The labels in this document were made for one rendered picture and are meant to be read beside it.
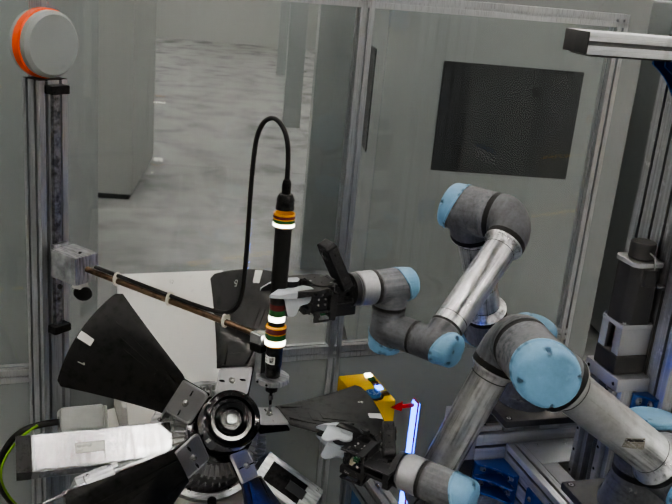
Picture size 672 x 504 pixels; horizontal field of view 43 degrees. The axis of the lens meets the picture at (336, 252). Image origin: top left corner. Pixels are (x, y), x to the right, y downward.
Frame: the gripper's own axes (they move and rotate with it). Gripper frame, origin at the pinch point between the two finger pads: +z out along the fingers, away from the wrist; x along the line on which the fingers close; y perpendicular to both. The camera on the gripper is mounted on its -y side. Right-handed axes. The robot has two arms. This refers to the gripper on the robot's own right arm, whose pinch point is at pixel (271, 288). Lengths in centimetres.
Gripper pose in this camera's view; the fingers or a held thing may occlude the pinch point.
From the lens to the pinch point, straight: 174.1
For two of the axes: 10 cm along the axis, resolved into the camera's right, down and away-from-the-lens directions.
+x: -5.1, -3.1, 8.0
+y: -1.0, 9.5, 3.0
